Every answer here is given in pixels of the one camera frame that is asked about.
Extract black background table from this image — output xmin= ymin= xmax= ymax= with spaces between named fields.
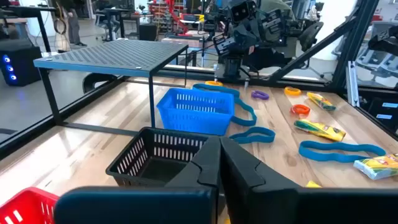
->
xmin=96 ymin=7 xmax=156 ymax=41
xmin=0 ymin=5 xmax=57 ymax=53

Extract black perforated metal shelf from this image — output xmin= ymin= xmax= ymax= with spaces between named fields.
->
xmin=33 ymin=39 xmax=190 ymax=136

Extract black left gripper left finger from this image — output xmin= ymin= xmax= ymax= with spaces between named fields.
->
xmin=54 ymin=136 xmax=221 ymax=224

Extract purple coil wrist keychain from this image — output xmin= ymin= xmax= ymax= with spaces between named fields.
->
xmin=251 ymin=90 xmax=270 ymax=101

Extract orange coil wrist keychain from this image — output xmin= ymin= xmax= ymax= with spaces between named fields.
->
xmin=290 ymin=104 xmax=311 ymax=116

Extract blue rubber band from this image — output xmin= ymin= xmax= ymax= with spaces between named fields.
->
xmin=229 ymin=126 xmax=276 ymax=144
xmin=298 ymin=140 xmax=387 ymax=164
xmin=192 ymin=83 xmax=258 ymax=127

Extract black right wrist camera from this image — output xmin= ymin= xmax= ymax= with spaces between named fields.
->
xmin=229 ymin=0 xmax=260 ymax=23

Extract grey side table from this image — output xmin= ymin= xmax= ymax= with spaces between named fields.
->
xmin=356 ymin=20 xmax=398 ymax=80

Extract blue plastic basket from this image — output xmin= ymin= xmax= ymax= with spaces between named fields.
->
xmin=156 ymin=88 xmax=235 ymax=136

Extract black plastic basket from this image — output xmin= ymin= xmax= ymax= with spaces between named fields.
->
xmin=105 ymin=126 xmax=212 ymax=187

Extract red plastic basket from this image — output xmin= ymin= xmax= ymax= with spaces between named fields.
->
xmin=0 ymin=186 xmax=60 ymax=224

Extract black computer tower blue lights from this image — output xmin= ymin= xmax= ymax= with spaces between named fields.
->
xmin=0 ymin=45 xmax=43 ymax=87

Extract red background machine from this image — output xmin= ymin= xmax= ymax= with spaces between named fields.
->
xmin=164 ymin=0 xmax=190 ymax=35

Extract black office chair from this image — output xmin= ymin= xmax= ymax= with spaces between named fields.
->
xmin=297 ymin=21 xmax=325 ymax=53
xmin=81 ymin=73 xmax=118 ymax=94

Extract silver aluminium bracket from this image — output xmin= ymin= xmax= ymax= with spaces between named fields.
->
xmin=346 ymin=60 xmax=361 ymax=108

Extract person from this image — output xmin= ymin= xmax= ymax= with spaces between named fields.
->
xmin=60 ymin=0 xmax=88 ymax=48

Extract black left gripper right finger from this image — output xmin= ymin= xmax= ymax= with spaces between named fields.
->
xmin=220 ymin=136 xmax=398 ymax=224

